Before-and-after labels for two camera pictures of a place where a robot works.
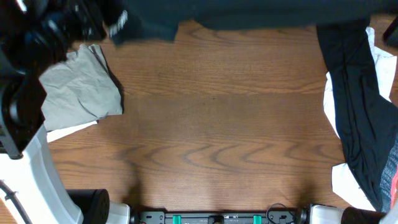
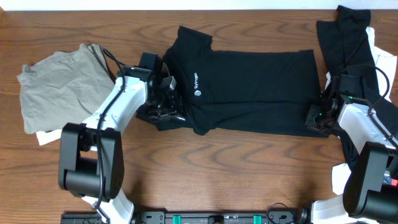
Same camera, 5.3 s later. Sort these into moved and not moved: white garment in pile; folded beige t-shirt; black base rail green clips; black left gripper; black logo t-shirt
Moved: black logo t-shirt; black left gripper
Not moved: black base rail green clips; folded beige t-shirt; white garment in pile
